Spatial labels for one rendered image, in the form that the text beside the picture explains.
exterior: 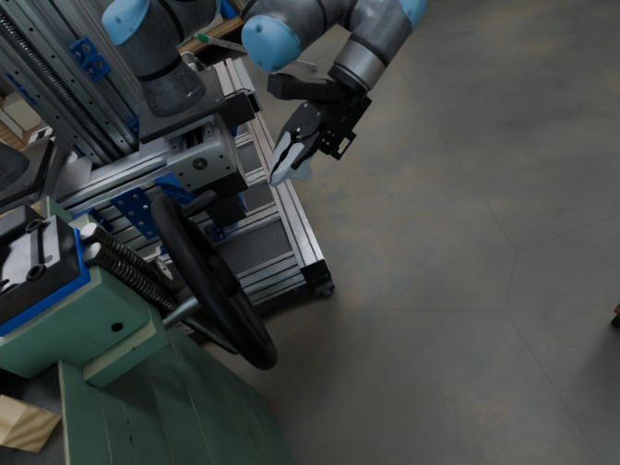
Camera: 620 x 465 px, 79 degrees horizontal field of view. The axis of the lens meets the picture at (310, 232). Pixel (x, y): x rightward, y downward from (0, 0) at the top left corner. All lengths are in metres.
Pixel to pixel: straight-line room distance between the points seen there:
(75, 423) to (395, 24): 0.63
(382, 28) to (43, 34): 0.76
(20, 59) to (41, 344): 0.78
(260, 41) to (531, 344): 1.13
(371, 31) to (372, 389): 1.01
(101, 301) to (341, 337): 1.01
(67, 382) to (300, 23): 0.53
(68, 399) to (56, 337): 0.07
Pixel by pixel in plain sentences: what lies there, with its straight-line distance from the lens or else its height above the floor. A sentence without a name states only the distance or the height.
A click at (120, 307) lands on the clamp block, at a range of 0.48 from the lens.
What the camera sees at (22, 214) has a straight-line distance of 0.53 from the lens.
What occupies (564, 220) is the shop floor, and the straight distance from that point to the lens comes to 1.63.
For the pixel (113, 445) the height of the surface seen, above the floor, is 0.83.
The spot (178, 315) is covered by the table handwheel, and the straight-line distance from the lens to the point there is 0.56.
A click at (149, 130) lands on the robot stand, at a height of 0.82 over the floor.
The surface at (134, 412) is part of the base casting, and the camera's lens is 0.58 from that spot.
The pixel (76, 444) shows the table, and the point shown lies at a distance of 0.47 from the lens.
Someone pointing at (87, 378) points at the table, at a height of 0.87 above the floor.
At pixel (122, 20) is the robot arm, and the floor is 1.03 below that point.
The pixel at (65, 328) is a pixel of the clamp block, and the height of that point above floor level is 0.93.
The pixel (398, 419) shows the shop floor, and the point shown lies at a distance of 1.25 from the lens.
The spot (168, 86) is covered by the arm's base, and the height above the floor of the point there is 0.88.
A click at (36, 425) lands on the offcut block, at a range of 0.47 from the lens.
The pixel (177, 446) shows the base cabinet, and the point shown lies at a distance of 0.64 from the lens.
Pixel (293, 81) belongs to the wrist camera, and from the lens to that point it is 0.57.
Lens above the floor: 1.22
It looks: 47 degrees down
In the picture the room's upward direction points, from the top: 24 degrees counter-clockwise
